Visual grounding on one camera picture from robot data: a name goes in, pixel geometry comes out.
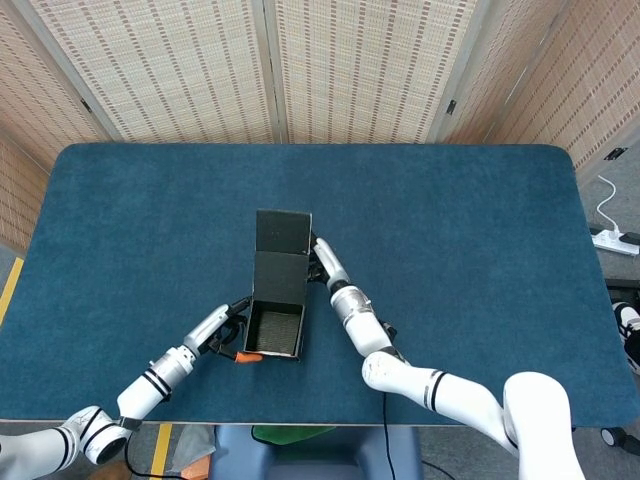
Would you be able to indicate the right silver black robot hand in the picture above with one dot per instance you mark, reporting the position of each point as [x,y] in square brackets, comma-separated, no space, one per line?
[332,265]

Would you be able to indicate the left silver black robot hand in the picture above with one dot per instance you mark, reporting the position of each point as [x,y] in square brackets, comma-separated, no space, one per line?
[205,330]

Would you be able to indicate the black foldable cardboard box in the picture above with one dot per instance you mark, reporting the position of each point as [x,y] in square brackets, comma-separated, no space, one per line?
[280,280]

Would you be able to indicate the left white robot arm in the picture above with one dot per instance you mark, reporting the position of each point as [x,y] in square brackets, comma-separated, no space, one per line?
[150,385]

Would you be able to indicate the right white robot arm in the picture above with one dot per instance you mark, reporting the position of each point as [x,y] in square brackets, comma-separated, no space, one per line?
[450,395]

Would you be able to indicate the grey cloth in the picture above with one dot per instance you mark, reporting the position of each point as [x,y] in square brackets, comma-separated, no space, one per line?
[195,442]

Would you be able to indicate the blue felt table mat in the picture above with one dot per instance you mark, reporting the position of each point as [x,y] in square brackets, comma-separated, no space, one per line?
[450,225]

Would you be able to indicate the yellow floor tape strip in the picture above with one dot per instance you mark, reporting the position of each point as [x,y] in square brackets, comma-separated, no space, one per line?
[161,450]
[12,285]

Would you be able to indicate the green cloth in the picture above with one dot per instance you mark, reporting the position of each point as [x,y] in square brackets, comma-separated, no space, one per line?
[280,434]

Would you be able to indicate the orange cloth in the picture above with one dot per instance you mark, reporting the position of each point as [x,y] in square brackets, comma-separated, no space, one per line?
[197,470]

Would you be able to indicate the bamboo folding screen panel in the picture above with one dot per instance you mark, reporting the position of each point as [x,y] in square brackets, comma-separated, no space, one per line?
[490,75]
[40,90]
[590,90]
[17,200]
[175,75]
[360,75]

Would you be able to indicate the white power strip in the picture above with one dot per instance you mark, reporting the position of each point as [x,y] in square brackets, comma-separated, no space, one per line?
[612,242]

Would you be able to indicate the black and white sneaker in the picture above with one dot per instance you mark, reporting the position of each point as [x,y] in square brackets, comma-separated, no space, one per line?
[631,320]

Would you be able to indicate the black caster wheel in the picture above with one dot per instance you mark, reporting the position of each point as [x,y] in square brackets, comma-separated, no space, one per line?
[615,436]

